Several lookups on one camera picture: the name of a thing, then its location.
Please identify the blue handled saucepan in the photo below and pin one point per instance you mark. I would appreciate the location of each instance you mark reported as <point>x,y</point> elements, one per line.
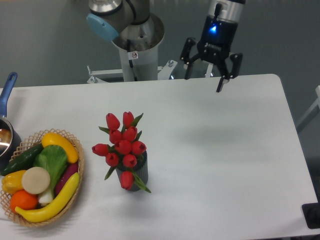
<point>9,138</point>

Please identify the dark grey ribbed vase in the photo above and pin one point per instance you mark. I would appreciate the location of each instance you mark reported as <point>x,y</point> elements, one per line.
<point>140,169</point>

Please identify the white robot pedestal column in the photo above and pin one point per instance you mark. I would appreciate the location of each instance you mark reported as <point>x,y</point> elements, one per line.
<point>138,49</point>

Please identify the black device at edge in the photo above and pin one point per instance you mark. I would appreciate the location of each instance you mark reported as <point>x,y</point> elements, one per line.
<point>311,212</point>

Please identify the woven wicker basket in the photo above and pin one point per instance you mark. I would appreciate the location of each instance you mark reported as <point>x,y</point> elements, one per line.
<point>31,141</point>

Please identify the yellow banana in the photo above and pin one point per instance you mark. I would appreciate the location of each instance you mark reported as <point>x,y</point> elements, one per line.
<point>50,207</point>

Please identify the beige round disc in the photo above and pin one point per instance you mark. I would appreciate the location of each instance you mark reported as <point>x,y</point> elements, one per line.
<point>35,180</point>

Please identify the orange fruit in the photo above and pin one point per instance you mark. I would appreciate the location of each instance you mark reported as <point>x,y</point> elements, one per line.
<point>23,200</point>

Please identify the yellow bell pepper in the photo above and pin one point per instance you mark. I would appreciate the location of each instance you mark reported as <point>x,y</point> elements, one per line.
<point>12,182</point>

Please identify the red tulip bouquet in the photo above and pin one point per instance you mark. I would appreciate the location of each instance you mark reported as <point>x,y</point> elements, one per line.
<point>125,148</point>

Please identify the green cucumber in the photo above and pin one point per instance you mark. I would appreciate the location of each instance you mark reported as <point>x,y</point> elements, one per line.
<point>23,161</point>

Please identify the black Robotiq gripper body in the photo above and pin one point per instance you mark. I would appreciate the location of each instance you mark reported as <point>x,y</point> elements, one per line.
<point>217,36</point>

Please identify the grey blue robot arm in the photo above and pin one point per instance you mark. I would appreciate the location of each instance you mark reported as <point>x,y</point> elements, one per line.
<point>108,18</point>

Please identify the white furniture leg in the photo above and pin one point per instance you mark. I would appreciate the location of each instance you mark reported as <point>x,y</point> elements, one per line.
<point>310,113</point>

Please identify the purple sweet potato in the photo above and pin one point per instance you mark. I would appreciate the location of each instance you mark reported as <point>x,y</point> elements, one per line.
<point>69,171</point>

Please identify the green bok choy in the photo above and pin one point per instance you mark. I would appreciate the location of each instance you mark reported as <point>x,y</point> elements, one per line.
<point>53,158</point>

